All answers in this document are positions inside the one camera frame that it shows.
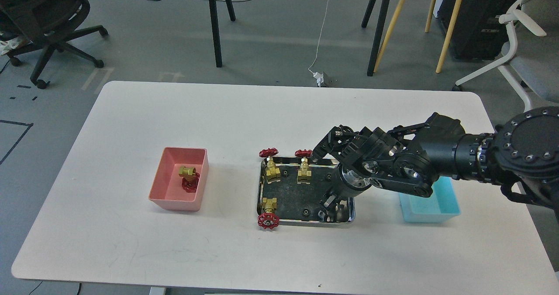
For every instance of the black cabinet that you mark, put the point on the black cabinet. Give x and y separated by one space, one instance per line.
477 33

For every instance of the stainless steel tray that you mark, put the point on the stainless steel tray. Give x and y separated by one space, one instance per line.
293 197

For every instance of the black stand legs right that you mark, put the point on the black stand legs right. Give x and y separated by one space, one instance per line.
374 56

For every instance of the brass valve back right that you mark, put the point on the brass valve back right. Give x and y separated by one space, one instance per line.
304 173

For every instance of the brass valve back left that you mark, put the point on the brass valve back left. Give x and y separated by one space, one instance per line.
272 172

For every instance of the black office chair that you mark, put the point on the black office chair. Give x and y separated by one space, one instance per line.
49 25

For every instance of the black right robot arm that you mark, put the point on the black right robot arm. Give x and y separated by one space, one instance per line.
522 158

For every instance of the pink plastic box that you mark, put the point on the pink plastic box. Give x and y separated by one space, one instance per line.
166 190

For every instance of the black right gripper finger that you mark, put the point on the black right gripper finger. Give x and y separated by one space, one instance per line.
341 211
329 202

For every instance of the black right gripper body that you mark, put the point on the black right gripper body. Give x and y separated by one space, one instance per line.
346 183

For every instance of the light blue plastic box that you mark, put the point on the light blue plastic box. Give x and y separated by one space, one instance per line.
441 206

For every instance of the brass valve red handle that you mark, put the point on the brass valve red handle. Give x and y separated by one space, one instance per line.
190 178

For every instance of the white grey office chair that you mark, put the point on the white grey office chair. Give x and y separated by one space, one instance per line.
530 56

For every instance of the brass valve front left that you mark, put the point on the brass valve front left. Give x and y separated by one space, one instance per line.
268 219

